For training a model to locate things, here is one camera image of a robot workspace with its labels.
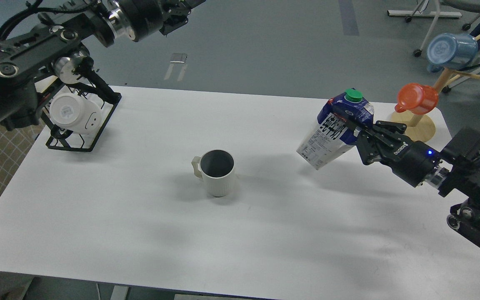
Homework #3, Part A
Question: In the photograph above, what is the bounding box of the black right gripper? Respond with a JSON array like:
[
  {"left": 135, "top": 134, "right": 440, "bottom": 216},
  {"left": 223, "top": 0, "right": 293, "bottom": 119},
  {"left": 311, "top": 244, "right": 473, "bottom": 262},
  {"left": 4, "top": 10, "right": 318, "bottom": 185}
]
[{"left": 328, "top": 100, "right": 441, "bottom": 188}]

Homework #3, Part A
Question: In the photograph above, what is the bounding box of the black wire cup rack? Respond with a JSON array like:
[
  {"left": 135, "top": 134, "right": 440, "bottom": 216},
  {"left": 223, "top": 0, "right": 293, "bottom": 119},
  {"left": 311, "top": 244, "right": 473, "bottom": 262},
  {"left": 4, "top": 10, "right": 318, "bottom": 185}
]
[{"left": 42, "top": 83, "right": 122, "bottom": 153}]

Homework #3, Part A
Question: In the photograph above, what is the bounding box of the white mug on rack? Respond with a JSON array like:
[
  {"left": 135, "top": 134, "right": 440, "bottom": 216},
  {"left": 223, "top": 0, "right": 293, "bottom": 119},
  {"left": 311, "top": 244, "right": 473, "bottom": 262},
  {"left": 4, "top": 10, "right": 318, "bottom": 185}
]
[{"left": 48, "top": 92, "right": 103, "bottom": 134}]

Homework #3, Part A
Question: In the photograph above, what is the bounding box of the orange plastic cup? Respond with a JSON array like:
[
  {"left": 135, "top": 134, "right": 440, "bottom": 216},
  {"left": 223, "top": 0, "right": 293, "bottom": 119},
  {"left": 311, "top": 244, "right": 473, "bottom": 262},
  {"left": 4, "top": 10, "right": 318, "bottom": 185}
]
[{"left": 395, "top": 83, "right": 439, "bottom": 115}]

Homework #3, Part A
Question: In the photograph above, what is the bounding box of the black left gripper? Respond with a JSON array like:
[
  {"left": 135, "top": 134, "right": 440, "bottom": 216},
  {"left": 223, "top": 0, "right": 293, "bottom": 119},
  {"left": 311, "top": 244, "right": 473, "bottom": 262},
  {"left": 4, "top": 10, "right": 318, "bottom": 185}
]
[{"left": 107, "top": 0, "right": 190, "bottom": 42}]

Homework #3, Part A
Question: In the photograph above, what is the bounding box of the blue plastic cup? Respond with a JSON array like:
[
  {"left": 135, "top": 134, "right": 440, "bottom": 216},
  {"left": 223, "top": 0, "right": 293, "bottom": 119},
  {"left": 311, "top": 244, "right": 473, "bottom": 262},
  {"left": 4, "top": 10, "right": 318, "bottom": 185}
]
[{"left": 425, "top": 33, "right": 479, "bottom": 73}]

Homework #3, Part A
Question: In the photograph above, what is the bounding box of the white ribbed ceramic mug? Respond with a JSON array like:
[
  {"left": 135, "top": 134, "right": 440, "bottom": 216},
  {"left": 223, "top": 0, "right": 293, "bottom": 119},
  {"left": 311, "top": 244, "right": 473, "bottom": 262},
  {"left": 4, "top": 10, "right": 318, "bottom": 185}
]
[{"left": 192, "top": 149, "right": 236, "bottom": 198}]

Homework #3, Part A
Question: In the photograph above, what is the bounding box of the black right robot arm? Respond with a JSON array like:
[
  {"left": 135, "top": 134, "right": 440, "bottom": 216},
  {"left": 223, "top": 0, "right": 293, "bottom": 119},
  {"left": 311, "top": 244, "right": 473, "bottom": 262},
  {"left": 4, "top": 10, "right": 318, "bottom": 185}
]
[{"left": 328, "top": 99, "right": 480, "bottom": 248}]

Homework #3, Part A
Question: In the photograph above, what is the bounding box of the wooden cup tree stand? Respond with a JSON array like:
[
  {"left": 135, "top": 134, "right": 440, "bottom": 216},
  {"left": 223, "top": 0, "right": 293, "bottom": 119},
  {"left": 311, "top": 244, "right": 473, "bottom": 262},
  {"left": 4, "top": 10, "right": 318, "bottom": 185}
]
[{"left": 391, "top": 34, "right": 480, "bottom": 142}]

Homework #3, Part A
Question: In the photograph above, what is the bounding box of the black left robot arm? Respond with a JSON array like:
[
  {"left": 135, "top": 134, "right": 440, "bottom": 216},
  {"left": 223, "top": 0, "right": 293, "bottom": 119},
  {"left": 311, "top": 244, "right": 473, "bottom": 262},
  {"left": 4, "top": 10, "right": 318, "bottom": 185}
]
[{"left": 0, "top": 0, "right": 202, "bottom": 131}]

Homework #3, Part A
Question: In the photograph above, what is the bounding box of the blue white milk carton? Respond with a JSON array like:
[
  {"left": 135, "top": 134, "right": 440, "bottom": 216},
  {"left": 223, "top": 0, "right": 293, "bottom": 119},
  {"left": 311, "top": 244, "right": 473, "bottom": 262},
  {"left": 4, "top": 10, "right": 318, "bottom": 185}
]
[{"left": 296, "top": 88, "right": 367, "bottom": 170}]

